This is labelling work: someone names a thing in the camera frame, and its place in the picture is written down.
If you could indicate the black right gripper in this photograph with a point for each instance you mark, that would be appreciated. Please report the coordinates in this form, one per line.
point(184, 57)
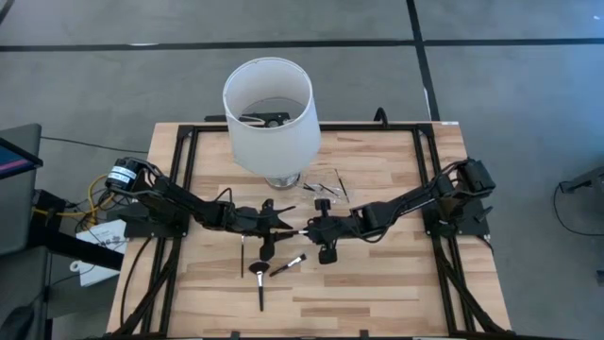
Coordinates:
point(342, 226)

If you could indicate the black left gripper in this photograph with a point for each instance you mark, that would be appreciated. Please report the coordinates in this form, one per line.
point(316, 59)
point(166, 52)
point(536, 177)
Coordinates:
point(250, 221)

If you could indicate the thick dark makeup brush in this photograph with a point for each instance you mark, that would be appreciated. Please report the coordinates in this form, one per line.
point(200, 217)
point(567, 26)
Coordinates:
point(288, 266)

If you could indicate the long silver ferrule makeup brush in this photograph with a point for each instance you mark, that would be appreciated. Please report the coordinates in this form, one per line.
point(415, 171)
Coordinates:
point(328, 189)

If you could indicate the small black makeup brush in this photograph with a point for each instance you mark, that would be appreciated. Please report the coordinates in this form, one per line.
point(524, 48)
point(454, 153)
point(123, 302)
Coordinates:
point(309, 187)

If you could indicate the thin black makeup brush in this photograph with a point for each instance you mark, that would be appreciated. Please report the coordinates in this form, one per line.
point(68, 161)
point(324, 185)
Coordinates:
point(342, 186)
point(242, 260)

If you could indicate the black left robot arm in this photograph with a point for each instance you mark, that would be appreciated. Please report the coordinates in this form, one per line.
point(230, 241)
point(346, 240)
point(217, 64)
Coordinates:
point(174, 198)

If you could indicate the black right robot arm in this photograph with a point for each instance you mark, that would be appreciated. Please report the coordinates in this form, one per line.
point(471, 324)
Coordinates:
point(415, 200)

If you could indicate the silver lamp base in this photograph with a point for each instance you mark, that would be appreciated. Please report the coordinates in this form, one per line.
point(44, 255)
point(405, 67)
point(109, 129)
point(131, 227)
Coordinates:
point(283, 183)

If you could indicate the fan makeup brush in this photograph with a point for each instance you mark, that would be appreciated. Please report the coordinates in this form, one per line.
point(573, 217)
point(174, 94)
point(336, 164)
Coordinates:
point(259, 269)

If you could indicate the white lamp shade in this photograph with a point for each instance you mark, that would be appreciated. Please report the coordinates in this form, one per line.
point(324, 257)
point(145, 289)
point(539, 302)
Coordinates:
point(273, 146)

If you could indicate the white table label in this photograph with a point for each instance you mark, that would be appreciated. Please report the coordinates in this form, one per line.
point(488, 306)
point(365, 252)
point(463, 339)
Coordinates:
point(449, 123)

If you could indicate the white paper tags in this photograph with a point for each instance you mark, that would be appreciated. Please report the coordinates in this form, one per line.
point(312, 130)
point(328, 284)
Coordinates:
point(106, 233)

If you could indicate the black cart beam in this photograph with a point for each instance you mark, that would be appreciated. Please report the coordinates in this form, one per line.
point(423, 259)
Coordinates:
point(71, 245)

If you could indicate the grey cart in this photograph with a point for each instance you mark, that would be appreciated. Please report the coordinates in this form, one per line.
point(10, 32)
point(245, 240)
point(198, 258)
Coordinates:
point(19, 212)

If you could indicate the black stand leg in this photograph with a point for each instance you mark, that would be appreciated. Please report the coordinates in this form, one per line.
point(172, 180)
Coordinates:
point(585, 181)

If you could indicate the laptop screen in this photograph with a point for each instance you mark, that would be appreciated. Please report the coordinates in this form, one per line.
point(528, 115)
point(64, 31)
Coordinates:
point(14, 163)

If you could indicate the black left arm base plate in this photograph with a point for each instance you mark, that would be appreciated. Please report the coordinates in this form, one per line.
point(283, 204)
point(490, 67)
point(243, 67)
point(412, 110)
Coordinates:
point(141, 229)

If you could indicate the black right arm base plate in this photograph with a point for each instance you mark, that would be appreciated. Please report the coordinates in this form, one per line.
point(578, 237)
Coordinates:
point(472, 222)

